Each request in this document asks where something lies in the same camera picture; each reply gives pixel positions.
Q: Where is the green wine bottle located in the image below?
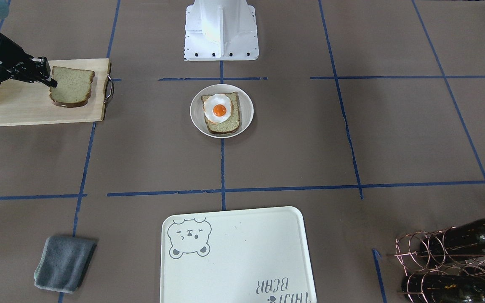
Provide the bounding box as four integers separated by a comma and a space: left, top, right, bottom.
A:
402, 274, 485, 303
418, 218, 485, 267

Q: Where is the copper wire bottle rack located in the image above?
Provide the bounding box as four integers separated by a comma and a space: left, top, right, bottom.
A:
395, 219, 485, 303

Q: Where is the bread slice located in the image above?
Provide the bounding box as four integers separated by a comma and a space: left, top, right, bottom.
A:
50, 66, 96, 108
205, 92, 240, 134

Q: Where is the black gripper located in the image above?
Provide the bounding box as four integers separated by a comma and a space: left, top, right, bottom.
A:
0, 36, 58, 88

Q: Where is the grey folded cloth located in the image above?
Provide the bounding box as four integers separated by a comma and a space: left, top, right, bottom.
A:
33, 235, 97, 294

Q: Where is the cream bear tray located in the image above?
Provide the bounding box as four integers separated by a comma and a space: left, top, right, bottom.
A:
159, 206, 317, 303

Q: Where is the bread slice under egg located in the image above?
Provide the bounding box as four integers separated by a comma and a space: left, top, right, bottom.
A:
205, 92, 240, 134

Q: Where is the green wine bottle middle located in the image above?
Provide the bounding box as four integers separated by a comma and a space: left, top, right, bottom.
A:
418, 218, 485, 267

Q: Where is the fried egg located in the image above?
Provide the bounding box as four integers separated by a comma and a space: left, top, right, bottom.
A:
201, 93, 233, 124

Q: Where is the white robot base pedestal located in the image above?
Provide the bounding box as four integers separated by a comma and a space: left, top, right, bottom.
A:
184, 0, 260, 61

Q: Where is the green wine bottle front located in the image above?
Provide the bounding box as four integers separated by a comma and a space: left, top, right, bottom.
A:
402, 274, 485, 303

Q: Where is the wooden cutting board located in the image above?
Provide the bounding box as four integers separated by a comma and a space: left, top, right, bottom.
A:
0, 58, 114, 127

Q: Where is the white plate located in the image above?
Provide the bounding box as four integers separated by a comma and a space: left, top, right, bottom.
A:
190, 84, 254, 138

